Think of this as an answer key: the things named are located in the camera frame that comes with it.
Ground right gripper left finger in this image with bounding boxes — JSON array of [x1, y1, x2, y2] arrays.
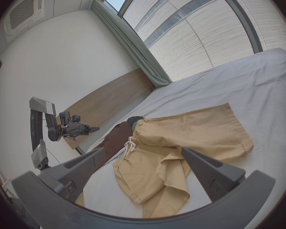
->
[[39, 147, 106, 204]]

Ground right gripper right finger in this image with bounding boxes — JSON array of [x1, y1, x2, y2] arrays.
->
[[181, 147, 246, 203]]

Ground tan shorts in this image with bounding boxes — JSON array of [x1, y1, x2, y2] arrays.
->
[[112, 102, 254, 218]]

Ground brown shorts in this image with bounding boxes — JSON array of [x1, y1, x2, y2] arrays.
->
[[95, 121, 134, 172]]

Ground black garment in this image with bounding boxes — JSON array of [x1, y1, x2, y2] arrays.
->
[[127, 115, 143, 127]]

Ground bed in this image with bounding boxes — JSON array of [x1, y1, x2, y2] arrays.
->
[[61, 47, 286, 220]]

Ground grey-green curtain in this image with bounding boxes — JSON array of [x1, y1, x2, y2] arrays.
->
[[91, 0, 173, 88]]

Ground ceiling air conditioner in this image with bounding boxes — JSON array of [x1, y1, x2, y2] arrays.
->
[[3, 0, 47, 32]]

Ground window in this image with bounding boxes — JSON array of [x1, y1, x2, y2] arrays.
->
[[102, 0, 286, 82]]

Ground black cable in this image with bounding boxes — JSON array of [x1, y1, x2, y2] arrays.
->
[[46, 149, 60, 163]]

